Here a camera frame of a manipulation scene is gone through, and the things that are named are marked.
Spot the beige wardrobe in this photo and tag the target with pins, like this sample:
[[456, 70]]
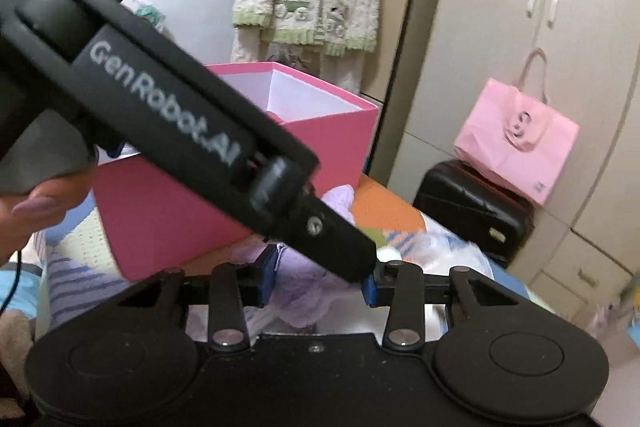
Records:
[[582, 54]]

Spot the person left hand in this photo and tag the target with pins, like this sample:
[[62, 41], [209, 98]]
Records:
[[43, 207]]

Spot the purple plush toy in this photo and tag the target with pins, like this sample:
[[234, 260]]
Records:
[[303, 291]]

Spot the pink cardboard storage box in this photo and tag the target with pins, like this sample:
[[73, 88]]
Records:
[[203, 164]]

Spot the black suitcase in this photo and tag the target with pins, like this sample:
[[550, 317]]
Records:
[[496, 220]]

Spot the pink tote bag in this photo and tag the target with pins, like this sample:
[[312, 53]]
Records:
[[515, 141]]

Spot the white round plush toy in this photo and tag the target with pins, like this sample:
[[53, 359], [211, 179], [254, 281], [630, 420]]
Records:
[[436, 253]]

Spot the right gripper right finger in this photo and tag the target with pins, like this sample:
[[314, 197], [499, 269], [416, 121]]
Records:
[[398, 286]]

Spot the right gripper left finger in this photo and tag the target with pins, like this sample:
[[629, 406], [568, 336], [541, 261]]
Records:
[[231, 289]]

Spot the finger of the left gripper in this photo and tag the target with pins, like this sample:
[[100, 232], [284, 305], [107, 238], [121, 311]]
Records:
[[312, 228]]

